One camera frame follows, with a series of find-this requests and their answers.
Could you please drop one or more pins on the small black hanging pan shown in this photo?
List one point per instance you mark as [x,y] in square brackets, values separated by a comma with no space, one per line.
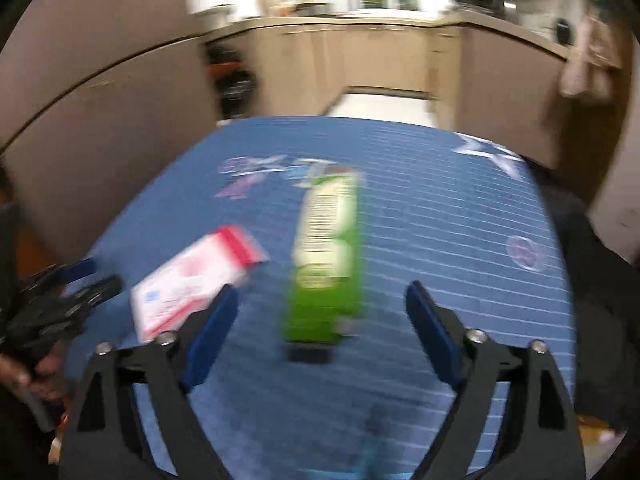
[563,32]

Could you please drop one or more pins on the grey refrigerator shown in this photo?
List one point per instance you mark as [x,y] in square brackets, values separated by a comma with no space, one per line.
[97,98]

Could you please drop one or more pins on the person's left hand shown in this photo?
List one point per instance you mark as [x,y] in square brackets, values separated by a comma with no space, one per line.
[46,380]

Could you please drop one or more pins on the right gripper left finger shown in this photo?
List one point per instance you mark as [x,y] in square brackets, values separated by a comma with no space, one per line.
[132,417]

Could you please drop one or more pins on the green toothpaste box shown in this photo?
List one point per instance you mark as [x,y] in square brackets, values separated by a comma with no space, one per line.
[325,299]

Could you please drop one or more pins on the red white medicine box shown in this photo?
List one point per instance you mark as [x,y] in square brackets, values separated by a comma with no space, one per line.
[190,280]

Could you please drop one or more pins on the black garbage bag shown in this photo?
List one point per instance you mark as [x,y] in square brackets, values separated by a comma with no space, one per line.
[234,83]

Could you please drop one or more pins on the blue checked tablecloth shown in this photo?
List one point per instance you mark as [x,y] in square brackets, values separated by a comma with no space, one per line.
[457,213]

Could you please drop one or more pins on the hanging pink cloth bag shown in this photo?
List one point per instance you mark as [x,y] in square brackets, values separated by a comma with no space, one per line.
[587,74]

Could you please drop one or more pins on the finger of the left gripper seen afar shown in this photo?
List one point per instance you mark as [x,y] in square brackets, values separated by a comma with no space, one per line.
[34,317]

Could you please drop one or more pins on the steel kettle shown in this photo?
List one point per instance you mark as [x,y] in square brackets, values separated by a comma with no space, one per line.
[507,10]

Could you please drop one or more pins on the beige kitchen cabinets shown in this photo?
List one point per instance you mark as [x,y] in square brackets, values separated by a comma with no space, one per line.
[481,75]

